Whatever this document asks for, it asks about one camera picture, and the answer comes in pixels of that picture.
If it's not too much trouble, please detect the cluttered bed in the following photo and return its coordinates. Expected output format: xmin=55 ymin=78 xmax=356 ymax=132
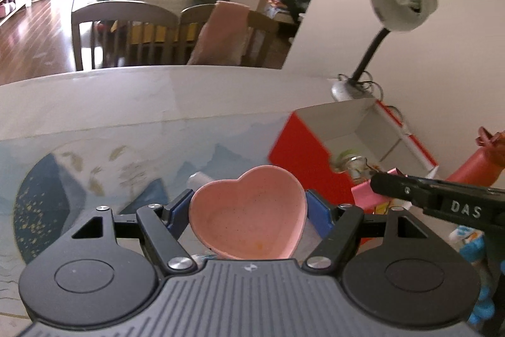
xmin=267 ymin=0 xmax=313 ymax=27

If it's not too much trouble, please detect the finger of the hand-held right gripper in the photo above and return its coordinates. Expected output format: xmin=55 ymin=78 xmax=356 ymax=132
xmin=370 ymin=169 xmax=443 ymax=213

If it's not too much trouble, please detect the wooden TV cabinet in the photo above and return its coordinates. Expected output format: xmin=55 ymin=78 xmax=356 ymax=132
xmin=0 ymin=0 xmax=34 ymax=27

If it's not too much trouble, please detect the black lamp cable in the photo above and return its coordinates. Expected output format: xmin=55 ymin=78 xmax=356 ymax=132
xmin=336 ymin=70 xmax=412 ymax=133

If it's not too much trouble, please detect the pink cloth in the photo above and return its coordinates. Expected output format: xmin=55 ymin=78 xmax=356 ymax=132
xmin=186 ymin=0 xmax=250 ymax=66

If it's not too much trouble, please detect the glass jar with green lid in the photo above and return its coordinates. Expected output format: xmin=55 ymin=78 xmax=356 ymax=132
xmin=330 ymin=149 xmax=374 ymax=180

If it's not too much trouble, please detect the blue plastic object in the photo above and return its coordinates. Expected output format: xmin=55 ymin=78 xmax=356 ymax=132
xmin=471 ymin=287 xmax=497 ymax=336

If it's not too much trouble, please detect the orange plastic bottle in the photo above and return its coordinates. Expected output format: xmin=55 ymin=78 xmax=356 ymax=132
xmin=444 ymin=127 xmax=505 ymax=188

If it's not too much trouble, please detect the brown wooden chair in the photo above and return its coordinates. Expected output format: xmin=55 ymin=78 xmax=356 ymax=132
xmin=71 ymin=1 xmax=181 ymax=71
xmin=179 ymin=3 xmax=279 ymax=68

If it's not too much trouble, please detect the pink box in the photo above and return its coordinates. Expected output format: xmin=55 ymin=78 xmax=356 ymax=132
xmin=351 ymin=181 xmax=400 ymax=216

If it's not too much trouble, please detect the pink heart-shaped dish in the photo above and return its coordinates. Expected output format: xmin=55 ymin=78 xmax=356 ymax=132
xmin=189 ymin=165 xmax=309 ymax=261

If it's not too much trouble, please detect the blue printed table mat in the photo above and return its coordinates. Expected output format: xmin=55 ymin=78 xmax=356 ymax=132
xmin=0 ymin=112 xmax=356 ymax=337

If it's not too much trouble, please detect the blue and white toy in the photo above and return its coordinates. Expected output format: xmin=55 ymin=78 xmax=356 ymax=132
xmin=448 ymin=224 xmax=487 ymax=263

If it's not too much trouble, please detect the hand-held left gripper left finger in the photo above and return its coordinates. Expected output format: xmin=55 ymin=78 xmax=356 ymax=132
xmin=71 ymin=188 xmax=196 ymax=275

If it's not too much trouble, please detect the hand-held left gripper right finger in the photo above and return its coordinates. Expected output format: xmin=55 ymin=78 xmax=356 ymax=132
xmin=303 ymin=189 xmax=431 ymax=271

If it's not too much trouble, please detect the red and white cardboard box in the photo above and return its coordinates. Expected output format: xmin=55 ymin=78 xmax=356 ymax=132
xmin=268 ymin=98 xmax=440 ymax=204

